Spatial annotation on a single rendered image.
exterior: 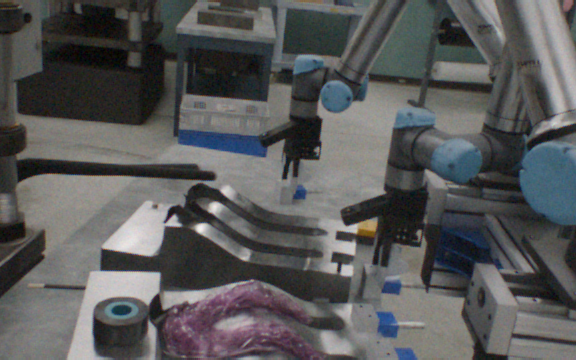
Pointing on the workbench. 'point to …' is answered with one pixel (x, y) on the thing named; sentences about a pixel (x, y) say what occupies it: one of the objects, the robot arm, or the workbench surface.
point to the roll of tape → (120, 321)
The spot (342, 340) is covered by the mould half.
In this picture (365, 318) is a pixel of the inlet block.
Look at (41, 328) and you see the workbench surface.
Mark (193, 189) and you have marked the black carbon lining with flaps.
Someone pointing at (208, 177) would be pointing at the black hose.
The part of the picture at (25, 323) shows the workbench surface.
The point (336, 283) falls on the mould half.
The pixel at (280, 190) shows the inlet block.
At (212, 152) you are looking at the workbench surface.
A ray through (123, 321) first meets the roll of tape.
